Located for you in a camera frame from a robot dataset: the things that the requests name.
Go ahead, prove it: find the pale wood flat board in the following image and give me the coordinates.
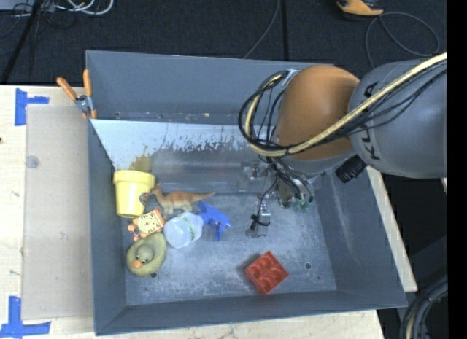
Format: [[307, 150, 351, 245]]
[[20, 104, 95, 321]]

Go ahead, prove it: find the yellow rubber duck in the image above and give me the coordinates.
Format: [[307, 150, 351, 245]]
[[126, 232, 169, 278]]

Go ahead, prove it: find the clear spray bottle blue head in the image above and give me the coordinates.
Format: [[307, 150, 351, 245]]
[[163, 200, 233, 249]]

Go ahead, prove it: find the yellow plastic cup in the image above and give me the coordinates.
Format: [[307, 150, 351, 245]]
[[112, 169, 157, 219]]

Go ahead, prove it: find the black cylinder on white bracket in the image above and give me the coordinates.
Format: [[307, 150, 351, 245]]
[[334, 154, 366, 184]]

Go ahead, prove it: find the grey metal bin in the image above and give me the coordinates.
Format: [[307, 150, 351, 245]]
[[85, 50, 409, 335]]

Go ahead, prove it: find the orange toy dinosaur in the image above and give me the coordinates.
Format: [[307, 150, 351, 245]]
[[140, 182, 216, 217]]

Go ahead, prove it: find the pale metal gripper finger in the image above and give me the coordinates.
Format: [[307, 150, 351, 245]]
[[246, 200, 273, 239], [239, 162, 271, 192]]

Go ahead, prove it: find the orange toy clock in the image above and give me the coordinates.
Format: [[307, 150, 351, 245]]
[[127, 209, 166, 242]]

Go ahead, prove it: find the red toy building block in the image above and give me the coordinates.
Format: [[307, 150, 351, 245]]
[[244, 250, 290, 296]]

